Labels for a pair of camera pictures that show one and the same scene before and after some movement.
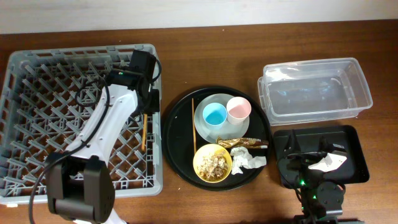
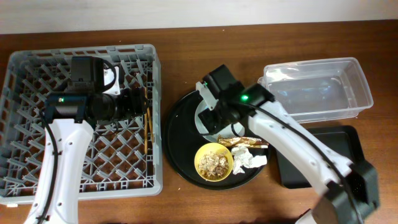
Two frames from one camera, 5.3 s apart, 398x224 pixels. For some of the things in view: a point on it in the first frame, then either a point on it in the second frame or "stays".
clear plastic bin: [309, 91] stays
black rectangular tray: [345, 139] stays
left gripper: [152, 101] to [137, 101]
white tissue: [241, 157] stays
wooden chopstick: [194, 126] to [152, 132]
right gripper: [306, 156] to [207, 118]
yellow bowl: [212, 163] stays
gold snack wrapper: [247, 142] stays
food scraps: [214, 167] stays
